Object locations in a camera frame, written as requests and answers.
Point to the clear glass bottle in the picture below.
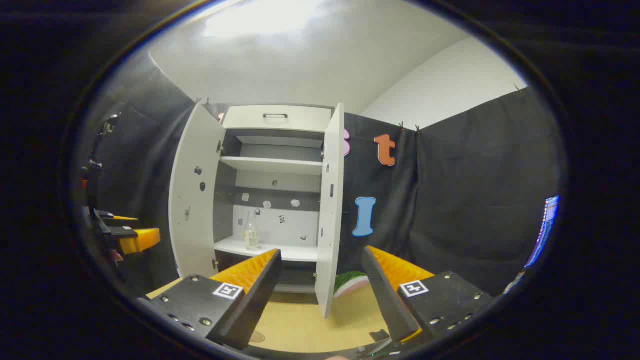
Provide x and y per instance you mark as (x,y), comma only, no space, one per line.
(251,239)

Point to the black backdrop cloth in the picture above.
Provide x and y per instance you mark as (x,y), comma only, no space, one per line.
(465,200)

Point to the round brown coaster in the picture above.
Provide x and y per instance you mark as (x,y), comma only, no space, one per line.
(257,336)

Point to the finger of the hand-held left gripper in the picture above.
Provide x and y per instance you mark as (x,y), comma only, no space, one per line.
(117,218)
(142,240)

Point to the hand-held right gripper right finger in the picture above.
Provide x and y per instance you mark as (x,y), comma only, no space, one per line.
(387,295)

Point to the computer monitor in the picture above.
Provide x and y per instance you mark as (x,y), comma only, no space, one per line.
(545,230)

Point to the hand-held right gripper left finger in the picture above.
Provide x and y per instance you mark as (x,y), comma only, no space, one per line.
(252,300)

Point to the white grey cabinet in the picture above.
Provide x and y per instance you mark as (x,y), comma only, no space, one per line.
(272,165)

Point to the watermelon slice toy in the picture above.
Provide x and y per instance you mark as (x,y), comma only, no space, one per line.
(350,284)

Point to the white cabinet drawer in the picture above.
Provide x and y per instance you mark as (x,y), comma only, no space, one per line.
(300,120)

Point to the white cabinet door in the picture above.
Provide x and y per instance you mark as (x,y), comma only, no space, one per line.
(192,210)
(331,200)

